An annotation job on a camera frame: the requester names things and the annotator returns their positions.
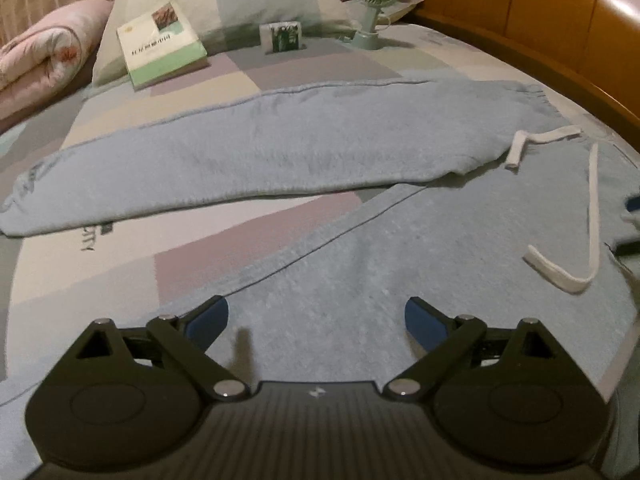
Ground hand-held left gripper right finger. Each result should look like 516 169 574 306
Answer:
382 296 568 402

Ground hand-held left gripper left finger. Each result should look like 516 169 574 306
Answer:
75 295 251 402

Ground light grey sweatpants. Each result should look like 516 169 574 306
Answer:
0 77 640 411

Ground patchwork bed sheet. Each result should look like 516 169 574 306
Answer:
0 20 640 461

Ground wooden headboard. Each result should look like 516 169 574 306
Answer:
325 0 640 141

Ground green and white book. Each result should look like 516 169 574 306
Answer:
116 0 211 92

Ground small printed box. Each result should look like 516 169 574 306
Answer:
260 20 303 54

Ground pink folded quilt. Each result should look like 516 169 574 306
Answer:
0 0 115 133

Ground large patchwork pillow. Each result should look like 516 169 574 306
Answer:
92 0 358 86

